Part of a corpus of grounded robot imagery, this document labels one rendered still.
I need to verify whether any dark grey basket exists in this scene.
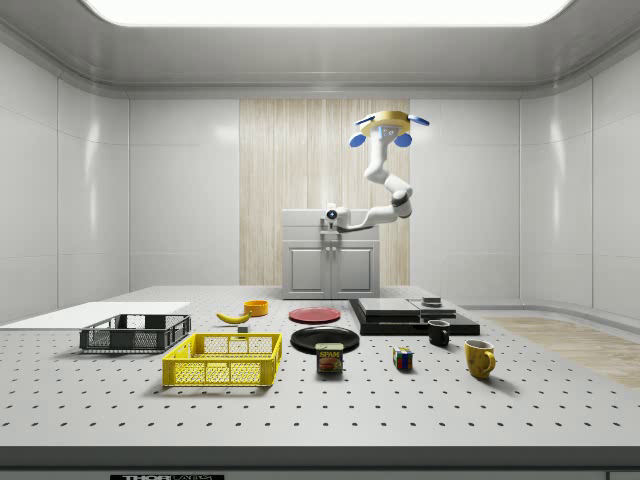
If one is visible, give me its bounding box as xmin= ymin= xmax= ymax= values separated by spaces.
xmin=79 ymin=313 xmax=193 ymax=354

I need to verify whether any banana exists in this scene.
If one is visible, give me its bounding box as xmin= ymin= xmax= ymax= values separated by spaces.
xmin=215 ymin=310 xmax=254 ymax=326

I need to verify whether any yellow mug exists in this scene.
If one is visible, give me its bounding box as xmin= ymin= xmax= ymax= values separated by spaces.
xmin=463 ymin=339 xmax=498 ymax=380

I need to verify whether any white board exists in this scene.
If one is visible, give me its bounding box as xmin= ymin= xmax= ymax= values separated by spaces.
xmin=0 ymin=301 xmax=193 ymax=330

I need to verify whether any yellow basket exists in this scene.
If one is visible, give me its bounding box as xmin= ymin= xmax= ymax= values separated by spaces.
xmin=161 ymin=332 xmax=284 ymax=389

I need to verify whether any flat-sided can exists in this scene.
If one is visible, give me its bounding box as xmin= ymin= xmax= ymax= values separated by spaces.
xmin=314 ymin=342 xmax=345 ymax=375

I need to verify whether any black mug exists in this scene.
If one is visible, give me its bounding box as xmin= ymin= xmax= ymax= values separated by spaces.
xmin=427 ymin=319 xmax=451 ymax=348

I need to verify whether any white cabinet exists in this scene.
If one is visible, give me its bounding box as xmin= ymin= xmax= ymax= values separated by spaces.
xmin=281 ymin=208 xmax=383 ymax=301

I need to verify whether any red plate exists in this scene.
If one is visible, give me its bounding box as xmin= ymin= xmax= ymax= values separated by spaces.
xmin=288 ymin=306 xmax=341 ymax=324

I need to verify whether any drone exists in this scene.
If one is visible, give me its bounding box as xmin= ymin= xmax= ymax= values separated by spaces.
xmin=348 ymin=110 xmax=432 ymax=150

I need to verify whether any puzzle cube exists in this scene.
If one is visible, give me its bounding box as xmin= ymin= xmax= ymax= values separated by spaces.
xmin=391 ymin=346 xmax=415 ymax=372

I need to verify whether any black plate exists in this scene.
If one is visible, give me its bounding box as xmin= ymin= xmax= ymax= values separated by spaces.
xmin=289 ymin=325 xmax=362 ymax=354

